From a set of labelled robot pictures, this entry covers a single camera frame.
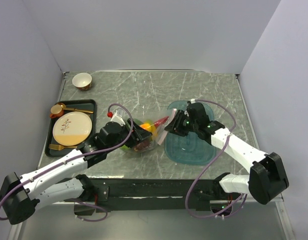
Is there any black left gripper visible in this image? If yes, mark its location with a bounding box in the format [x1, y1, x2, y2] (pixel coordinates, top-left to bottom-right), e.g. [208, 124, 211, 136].
[106, 117, 152, 153]

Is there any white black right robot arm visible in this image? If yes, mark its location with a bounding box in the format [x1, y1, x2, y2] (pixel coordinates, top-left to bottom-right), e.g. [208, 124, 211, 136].
[164, 102, 290, 205]

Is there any gold spoon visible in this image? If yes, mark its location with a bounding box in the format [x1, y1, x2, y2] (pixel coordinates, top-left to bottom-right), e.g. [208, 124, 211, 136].
[57, 102, 94, 114]

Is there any small orange cup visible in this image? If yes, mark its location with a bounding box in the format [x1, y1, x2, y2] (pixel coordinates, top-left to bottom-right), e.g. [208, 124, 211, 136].
[49, 104, 64, 119]

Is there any dark red apple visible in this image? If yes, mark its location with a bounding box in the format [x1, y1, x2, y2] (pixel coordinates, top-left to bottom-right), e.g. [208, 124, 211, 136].
[133, 140, 151, 153]

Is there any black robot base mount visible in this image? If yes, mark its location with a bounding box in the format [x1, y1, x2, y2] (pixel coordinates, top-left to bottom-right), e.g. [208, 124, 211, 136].
[53, 177, 247, 216]

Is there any translucent blue plastic container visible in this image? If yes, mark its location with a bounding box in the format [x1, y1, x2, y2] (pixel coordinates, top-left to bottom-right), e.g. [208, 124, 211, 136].
[163, 100, 220, 165]

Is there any clear zip top bag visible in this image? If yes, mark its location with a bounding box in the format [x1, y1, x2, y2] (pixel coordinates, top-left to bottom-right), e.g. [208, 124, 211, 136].
[120, 108, 177, 153]

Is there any gold fork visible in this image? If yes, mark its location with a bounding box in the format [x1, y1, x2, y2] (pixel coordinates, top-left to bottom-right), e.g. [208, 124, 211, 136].
[48, 144, 77, 151]

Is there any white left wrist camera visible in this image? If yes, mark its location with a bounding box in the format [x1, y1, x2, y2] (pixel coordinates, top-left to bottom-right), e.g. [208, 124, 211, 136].
[110, 108, 125, 126]

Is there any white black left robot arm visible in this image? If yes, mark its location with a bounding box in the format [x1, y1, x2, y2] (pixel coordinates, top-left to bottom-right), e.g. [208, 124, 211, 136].
[0, 118, 152, 225]

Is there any black rectangular tray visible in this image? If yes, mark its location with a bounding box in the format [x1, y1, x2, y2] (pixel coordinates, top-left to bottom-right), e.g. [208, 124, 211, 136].
[44, 99, 97, 158]

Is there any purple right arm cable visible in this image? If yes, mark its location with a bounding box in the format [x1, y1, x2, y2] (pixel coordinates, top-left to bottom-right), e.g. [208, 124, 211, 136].
[185, 99, 248, 219]

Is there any white bowl brown outside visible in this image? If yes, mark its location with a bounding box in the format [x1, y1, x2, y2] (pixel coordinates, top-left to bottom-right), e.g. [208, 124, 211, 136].
[72, 72, 92, 91]

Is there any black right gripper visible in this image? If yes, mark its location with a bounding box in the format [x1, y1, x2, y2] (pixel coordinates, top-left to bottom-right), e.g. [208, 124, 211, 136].
[164, 109, 199, 137]

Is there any cream plate with leaf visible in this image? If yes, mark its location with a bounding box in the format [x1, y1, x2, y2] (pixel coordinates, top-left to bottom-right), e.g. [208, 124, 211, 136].
[52, 111, 93, 146]

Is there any red chili pepper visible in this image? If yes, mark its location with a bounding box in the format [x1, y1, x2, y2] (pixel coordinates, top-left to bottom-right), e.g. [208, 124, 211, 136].
[153, 116, 169, 128]

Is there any orange green mango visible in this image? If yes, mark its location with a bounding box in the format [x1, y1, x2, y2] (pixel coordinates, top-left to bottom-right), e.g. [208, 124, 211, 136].
[140, 122, 158, 138]

